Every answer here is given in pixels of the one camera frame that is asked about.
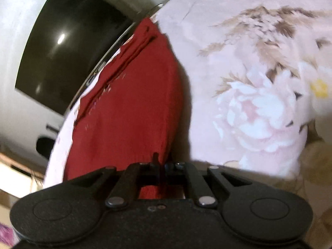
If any black round object by wall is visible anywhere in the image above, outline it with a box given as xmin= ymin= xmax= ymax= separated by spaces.
xmin=35 ymin=136 xmax=55 ymax=160

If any wooden TV stand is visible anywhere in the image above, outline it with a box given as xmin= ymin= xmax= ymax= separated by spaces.
xmin=64 ymin=0 xmax=169 ymax=117

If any large black television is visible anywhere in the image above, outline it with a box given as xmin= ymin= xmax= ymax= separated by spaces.
xmin=15 ymin=0 xmax=133 ymax=115

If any wooden framed window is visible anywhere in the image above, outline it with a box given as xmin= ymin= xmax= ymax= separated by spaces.
xmin=1 ymin=151 xmax=46 ymax=198

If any floral white bedsheet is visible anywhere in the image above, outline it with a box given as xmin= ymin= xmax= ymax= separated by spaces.
xmin=42 ymin=0 xmax=332 ymax=190

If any red embroidered sweater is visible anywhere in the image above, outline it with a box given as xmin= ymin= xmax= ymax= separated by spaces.
xmin=62 ymin=17 xmax=193 ymax=200

